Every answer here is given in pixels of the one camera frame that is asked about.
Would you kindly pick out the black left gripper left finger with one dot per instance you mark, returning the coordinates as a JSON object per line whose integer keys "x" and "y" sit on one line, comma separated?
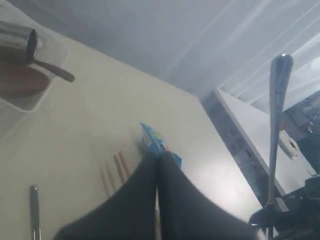
{"x": 128, "y": 215}

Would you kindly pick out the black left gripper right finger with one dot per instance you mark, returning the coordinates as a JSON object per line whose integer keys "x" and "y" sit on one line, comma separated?
{"x": 187, "y": 214}

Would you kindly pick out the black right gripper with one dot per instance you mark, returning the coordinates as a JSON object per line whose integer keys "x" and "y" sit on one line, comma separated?
{"x": 300, "y": 223}

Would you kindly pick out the blue snack chip bag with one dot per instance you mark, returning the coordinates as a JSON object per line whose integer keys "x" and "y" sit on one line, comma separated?
{"x": 153, "y": 142}

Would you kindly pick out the stainless steel table knife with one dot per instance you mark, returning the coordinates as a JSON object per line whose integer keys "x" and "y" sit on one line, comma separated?
{"x": 34, "y": 213}

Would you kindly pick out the stainless steel fork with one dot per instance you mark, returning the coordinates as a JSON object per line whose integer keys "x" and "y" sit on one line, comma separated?
{"x": 280, "y": 72}

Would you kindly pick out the brown wooden chopstick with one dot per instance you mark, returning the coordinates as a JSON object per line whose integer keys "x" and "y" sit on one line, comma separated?
{"x": 107, "y": 179}
{"x": 122, "y": 166}

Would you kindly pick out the brown wooden chopstick front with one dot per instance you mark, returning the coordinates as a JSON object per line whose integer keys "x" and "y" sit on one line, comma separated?
{"x": 122, "y": 166}

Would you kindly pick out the white power strip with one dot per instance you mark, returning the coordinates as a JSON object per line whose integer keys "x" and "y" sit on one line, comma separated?
{"x": 288, "y": 145}

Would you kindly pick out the white side table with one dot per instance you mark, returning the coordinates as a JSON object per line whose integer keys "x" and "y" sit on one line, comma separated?
{"x": 246, "y": 132}

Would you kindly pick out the brown wooden plate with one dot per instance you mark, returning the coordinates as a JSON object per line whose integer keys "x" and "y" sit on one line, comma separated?
{"x": 21, "y": 81}

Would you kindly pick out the white woven plastic basket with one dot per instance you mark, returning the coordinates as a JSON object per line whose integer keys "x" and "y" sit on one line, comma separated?
{"x": 50, "y": 49}

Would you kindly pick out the shiny metal cup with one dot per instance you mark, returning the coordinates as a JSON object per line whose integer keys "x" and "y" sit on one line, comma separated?
{"x": 18, "y": 44}

